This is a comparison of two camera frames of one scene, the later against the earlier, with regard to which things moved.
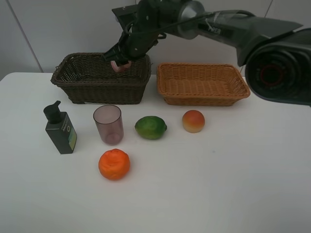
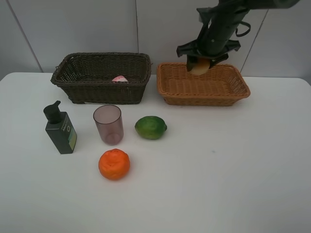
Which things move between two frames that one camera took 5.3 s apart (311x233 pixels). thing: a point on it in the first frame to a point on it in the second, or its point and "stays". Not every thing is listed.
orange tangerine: [114, 164] stays
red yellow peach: [193, 121] to [201, 66]
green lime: [150, 127] stays
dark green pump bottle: [60, 128] stays
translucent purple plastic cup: [109, 122] stays
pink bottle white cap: [121, 68] to [120, 78]
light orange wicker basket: [201, 84] stays
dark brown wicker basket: [88, 79] stays
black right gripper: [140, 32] to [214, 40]
